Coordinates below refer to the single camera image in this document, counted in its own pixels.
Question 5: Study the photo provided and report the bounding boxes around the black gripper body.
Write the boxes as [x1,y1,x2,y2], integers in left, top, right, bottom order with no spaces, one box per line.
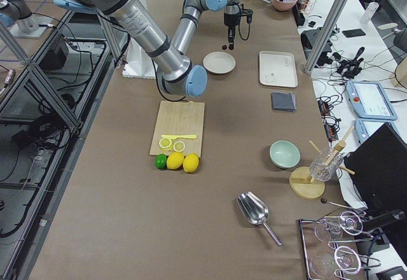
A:
[224,3,253,29]

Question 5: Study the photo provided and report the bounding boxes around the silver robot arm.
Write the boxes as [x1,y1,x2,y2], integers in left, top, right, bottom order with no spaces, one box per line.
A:
[1,0,45,38]
[53,0,253,97]

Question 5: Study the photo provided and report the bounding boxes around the white rabbit tray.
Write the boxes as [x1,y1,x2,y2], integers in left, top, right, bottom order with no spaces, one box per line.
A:
[259,51,298,88]

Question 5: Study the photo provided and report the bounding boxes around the beige round plate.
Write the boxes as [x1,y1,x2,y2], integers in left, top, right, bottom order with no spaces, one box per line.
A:
[203,52,236,74]

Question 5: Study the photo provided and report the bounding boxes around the grey folded cloth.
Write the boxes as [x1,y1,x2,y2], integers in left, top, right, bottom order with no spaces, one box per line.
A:
[271,92,296,112]

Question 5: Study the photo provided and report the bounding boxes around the bamboo cutting board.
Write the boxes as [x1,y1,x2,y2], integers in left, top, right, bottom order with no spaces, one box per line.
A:
[149,101,205,157]

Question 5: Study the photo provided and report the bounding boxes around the yellow plastic knife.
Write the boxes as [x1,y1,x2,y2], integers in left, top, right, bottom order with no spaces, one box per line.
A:
[161,134,198,140]

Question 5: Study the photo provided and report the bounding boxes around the black smartphone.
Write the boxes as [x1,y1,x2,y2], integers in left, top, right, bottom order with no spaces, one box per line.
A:
[342,29,366,38]

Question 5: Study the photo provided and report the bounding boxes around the mint green bowl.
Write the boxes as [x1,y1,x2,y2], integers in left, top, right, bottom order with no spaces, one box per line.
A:
[269,140,300,169]

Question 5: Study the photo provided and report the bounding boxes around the yellow lemon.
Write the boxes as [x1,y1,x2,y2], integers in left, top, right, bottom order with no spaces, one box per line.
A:
[167,151,184,170]
[183,153,200,173]

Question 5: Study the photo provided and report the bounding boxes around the green lime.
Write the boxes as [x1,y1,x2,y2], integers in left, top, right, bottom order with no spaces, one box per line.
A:
[155,153,167,170]

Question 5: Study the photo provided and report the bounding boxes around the blue teach pendant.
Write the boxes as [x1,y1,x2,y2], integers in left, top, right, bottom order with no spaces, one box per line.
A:
[345,80,398,121]
[354,118,398,144]

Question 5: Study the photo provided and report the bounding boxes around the clear glass cup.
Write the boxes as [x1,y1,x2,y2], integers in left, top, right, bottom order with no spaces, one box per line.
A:
[310,148,343,182]

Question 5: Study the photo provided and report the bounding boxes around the wooden cup stand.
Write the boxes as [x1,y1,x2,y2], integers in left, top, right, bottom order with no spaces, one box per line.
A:
[289,125,355,199]

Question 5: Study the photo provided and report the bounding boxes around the metal ice scoop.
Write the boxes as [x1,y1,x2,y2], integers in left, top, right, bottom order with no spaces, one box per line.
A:
[237,191,282,246]

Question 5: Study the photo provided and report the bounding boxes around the black monitor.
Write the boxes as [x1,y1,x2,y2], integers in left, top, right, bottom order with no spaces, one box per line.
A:
[344,123,406,212]

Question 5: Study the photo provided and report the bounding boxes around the aluminium frame post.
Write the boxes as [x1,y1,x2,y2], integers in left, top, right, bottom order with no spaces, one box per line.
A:
[303,0,347,75]

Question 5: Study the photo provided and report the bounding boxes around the black wire glass rack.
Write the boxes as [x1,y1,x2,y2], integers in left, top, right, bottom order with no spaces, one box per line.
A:
[298,210,382,279]

